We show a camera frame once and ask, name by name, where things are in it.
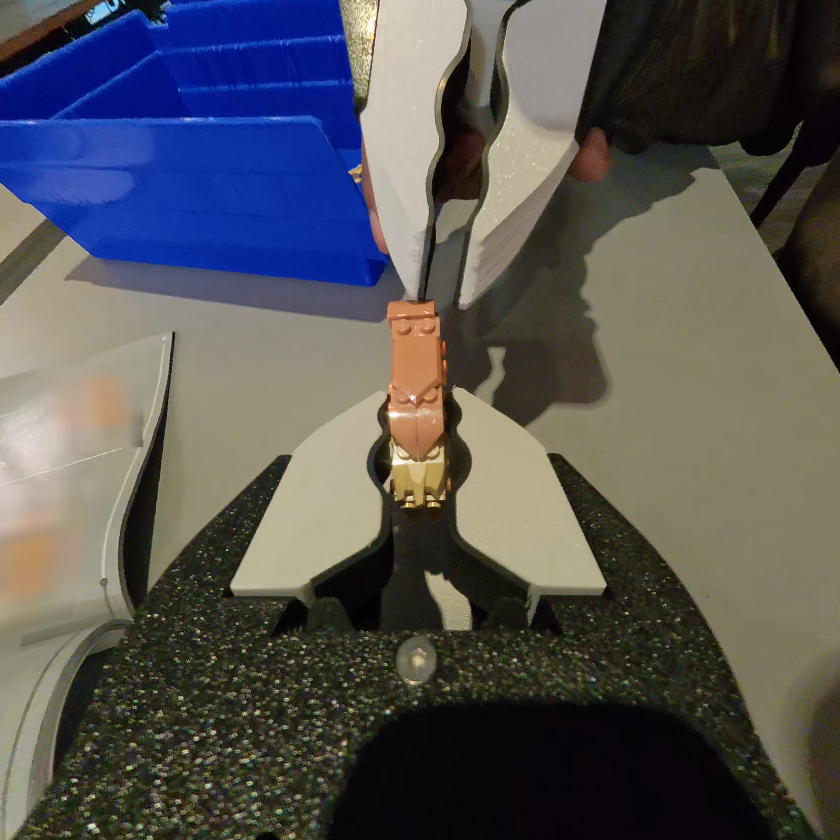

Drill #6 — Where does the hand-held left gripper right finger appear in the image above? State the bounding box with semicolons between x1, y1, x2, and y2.
448;386;609;598

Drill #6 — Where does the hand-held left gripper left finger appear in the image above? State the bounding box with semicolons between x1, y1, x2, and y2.
230;390;393;599

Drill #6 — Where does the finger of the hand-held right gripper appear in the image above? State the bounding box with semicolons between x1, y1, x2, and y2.
455;0;609;311
358;0;475;301

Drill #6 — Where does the brown toy brick model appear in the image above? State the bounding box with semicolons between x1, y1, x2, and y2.
384;298;454;519

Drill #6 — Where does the grey instruction booklet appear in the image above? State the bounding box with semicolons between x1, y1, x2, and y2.
0;331;177;840

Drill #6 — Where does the blue storage bin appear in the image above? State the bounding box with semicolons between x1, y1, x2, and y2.
0;0;363;142
0;115;389;287

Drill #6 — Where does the grey desk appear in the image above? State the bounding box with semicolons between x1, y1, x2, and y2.
0;147;840;840

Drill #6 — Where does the person's right hand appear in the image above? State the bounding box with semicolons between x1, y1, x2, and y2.
361;120;613;256

